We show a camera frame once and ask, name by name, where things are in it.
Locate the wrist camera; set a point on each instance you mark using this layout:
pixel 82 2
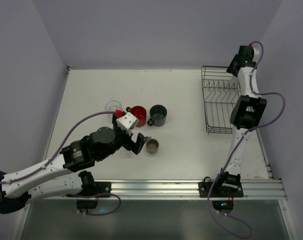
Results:
pixel 256 52
pixel 127 122

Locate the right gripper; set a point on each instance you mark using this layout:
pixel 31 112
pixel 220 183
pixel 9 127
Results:
pixel 243 59

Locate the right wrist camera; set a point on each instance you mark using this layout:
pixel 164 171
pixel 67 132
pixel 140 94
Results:
pixel 256 52

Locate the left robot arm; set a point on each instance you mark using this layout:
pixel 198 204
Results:
pixel 66 172

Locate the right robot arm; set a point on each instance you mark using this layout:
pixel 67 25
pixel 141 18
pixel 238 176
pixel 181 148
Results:
pixel 245 116

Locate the dark teal mug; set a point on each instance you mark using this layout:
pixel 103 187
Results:
pixel 157 115

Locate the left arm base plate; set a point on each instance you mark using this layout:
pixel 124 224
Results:
pixel 102 188

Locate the red mug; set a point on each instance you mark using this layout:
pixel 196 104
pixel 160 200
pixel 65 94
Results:
pixel 140 113

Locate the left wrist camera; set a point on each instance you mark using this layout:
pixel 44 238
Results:
pixel 127 122

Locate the olive green mug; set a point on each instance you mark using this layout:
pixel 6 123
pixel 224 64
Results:
pixel 152 145

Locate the black wire dish rack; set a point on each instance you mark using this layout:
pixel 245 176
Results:
pixel 219 99

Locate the clear faceted glass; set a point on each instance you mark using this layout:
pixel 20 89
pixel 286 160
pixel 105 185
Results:
pixel 113 105

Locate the aluminium mounting rail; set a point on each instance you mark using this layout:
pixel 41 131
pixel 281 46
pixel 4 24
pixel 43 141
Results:
pixel 263 189

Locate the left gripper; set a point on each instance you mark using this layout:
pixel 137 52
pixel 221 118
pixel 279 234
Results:
pixel 128 141

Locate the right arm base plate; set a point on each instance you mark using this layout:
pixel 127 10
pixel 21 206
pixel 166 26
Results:
pixel 226 186

